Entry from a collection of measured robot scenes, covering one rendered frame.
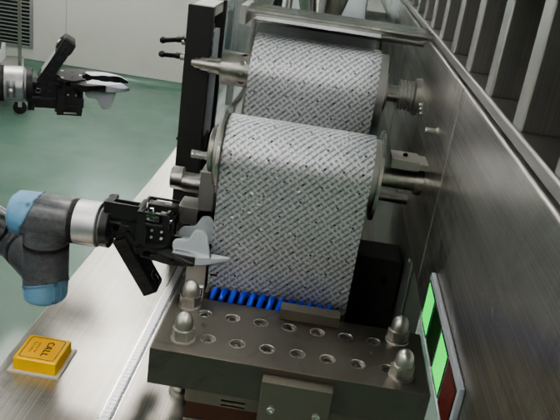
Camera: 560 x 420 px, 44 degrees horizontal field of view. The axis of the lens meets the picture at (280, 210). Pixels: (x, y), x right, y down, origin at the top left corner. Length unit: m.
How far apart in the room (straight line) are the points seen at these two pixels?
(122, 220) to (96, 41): 5.95
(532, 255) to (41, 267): 0.84
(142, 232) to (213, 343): 0.22
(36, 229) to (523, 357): 0.83
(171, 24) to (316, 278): 5.79
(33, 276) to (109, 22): 5.86
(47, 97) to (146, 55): 5.36
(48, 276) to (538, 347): 0.87
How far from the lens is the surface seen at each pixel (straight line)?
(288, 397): 1.01
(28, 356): 1.20
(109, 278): 1.46
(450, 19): 1.28
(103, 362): 1.22
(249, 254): 1.14
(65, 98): 1.58
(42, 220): 1.18
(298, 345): 1.06
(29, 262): 1.22
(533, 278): 0.57
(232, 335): 1.06
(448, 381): 0.75
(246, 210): 1.11
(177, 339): 1.03
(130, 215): 1.14
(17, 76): 1.57
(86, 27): 7.08
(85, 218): 1.15
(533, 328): 0.55
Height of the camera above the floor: 1.61
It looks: 22 degrees down
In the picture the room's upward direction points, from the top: 8 degrees clockwise
